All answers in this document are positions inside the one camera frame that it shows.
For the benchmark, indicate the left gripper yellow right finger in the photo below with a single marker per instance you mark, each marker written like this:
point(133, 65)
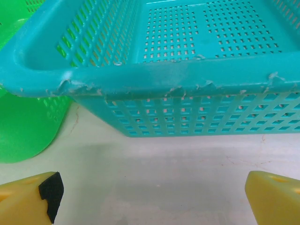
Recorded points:
point(276, 201)

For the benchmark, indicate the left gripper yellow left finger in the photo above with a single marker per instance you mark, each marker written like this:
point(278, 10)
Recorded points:
point(18, 204)

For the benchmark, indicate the green plastic basket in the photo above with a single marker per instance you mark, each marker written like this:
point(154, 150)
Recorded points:
point(23, 131)

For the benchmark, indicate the teal plastic basket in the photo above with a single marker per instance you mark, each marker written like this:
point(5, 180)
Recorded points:
point(164, 75)

